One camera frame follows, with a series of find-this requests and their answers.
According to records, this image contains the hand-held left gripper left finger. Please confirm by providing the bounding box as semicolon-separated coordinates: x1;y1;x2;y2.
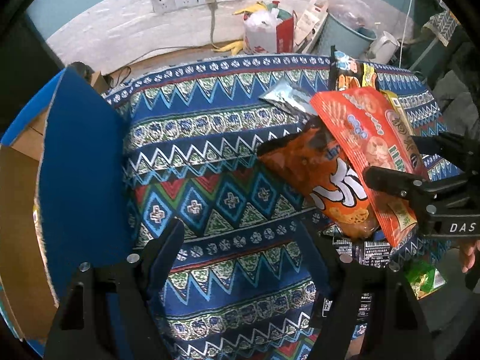
44;217;185;360

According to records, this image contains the red snack bag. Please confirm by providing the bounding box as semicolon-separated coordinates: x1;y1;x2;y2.
309;86;430;248

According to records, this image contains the black device on box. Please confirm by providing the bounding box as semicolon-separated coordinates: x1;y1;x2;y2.
90;71;111;94

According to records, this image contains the herringbone patterned cloth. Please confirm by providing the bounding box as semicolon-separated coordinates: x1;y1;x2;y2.
422;9;460;47

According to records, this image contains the printed paper bag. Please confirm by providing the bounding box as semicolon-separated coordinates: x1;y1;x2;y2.
294;0;331;51

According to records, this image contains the blue cardboard box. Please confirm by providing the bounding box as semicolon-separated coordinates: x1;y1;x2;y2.
0;62;130;346

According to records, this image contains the crumpled white plastic bag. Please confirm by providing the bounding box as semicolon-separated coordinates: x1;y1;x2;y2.
245;9;280;31

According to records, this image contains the black floor cable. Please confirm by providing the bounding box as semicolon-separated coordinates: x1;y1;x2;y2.
109;65;132;87

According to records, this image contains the yellow snack packet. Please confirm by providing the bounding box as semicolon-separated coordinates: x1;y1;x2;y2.
380;90;413;136

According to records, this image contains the black text-printed snack packet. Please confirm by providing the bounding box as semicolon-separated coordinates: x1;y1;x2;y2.
322;232;392;327

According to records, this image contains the grey plug with cable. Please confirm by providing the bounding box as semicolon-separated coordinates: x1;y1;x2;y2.
204;0;226;51

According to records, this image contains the black cylindrical device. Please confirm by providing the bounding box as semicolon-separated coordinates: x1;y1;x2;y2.
67;62;94;79

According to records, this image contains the green snack packet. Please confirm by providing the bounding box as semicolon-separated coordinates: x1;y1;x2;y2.
403;260;447;301

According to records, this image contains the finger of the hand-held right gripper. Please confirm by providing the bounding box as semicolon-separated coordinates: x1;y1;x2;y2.
363;165;433;204
410;131;480;174

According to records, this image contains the patterned blue cloth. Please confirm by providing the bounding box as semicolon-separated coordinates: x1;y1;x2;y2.
105;53;460;360

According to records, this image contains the orange chips bag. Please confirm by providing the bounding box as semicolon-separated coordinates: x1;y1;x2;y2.
257;118;379;239

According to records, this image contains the banana peel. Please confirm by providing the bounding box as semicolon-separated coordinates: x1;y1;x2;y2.
214;39;244;55
232;3;267;16

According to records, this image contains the person's right hand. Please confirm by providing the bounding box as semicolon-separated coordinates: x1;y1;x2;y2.
459;238;480;274

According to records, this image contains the silver snack packet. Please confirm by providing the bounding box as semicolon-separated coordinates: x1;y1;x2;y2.
259;82;319;115

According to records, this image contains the teal trash bin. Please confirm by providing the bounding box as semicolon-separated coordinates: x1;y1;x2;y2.
315;7;377;62

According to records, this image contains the white hanging cable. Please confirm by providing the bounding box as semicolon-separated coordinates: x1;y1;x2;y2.
397;0;417;68

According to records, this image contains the white electric kettle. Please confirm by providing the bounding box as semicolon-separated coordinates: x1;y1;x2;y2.
369;30;400;64

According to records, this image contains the black cartoon snack bag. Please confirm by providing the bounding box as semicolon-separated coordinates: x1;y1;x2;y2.
329;47;377;92

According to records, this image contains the white and red shopping bag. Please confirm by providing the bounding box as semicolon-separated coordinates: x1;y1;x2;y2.
244;7;297;55

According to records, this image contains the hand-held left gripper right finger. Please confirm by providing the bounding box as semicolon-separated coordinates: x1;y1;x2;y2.
298;219;436;360

